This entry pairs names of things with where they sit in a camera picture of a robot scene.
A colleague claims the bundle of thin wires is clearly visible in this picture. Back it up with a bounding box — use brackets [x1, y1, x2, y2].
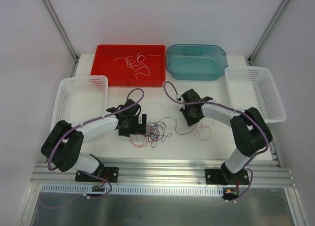
[129, 116, 213, 148]

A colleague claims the aluminium mounting rail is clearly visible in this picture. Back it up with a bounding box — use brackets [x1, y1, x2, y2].
[31, 157, 295, 187]

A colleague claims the left aluminium frame post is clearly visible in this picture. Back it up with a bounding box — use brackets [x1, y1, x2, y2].
[41, 0, 79, 62]

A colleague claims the right aluminium frame post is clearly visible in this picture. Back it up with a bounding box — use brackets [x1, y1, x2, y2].
[247, 0, 291, 66]

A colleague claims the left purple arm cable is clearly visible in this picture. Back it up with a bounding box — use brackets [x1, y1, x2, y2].
[46, 88, 145, 172]

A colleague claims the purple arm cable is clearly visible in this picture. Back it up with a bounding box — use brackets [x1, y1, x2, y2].
[163, 81, 270, 158]
[46, 88, 145, 172]

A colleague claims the white wire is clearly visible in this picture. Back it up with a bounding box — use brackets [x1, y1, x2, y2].
[113, 51, 146, 69]
[125, 55, 151, 79]

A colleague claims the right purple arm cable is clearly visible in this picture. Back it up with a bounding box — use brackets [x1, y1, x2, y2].
[163, 81, 270, 158]

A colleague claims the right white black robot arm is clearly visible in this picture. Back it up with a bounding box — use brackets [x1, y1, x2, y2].
[177, 89, 273, 185]

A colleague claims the right white perforated basket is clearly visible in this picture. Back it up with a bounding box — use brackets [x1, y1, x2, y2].
[225, 66, 286, 123]

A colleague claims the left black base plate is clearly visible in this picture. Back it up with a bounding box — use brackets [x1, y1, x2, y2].
[75, 166, 119, 183]

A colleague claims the white perforated basket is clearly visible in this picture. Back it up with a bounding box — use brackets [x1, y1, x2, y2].
[225, 66, 286, 123]
[50, 75, 108, 129]

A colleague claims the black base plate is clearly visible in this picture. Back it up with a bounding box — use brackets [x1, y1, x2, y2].
[205, 168, 250, 186]
[75, 166, 119, 183]

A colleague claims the aluminium frame post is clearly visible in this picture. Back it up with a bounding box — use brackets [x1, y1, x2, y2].
[247, 0, 291, 66]
[41, 0, 79, 62]

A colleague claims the white slotted cable duct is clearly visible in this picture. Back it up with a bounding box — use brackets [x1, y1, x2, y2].
[41, 184, 223, 197]

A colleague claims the red plastic tray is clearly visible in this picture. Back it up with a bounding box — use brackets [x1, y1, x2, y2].
[91, 44, 166, 87]

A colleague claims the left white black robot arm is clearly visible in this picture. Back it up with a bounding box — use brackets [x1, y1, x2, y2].
[41, 99, 147, 181]

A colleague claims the teal translucent plastic tub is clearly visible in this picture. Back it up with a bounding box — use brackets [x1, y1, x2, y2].
[166, 44, 228, 81]

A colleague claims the left white perforated basket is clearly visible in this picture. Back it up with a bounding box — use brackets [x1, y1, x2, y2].
[50, 75, 108, 129]

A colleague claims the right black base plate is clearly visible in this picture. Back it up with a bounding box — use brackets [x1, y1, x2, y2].
[205, 168, 250, 186]

